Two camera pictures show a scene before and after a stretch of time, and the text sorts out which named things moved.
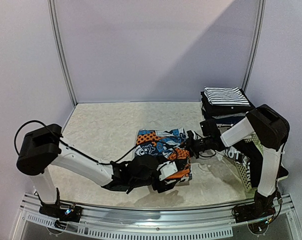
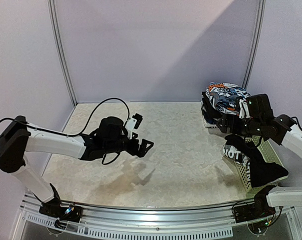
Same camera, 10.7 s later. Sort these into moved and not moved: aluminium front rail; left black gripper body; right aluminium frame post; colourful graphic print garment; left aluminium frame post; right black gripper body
Moved: left black gripper body; colourful graphic print garment; right black gripper body
Not moved: left aluminium frame post; right aluminium frame post; aluminium front rail
